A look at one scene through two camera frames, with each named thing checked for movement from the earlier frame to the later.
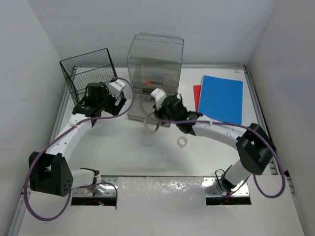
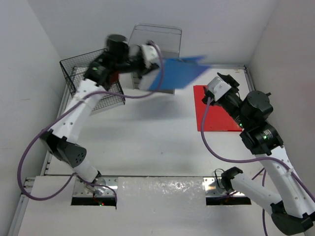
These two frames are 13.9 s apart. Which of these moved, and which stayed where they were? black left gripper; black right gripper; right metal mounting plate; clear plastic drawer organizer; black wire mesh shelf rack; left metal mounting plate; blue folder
Moved: blue folder; clear plastic drawer organizer; black left gripper; black right gripper
Stayed: black wire mesh shelf rack; right metal mounting plate; left metal mounting plate
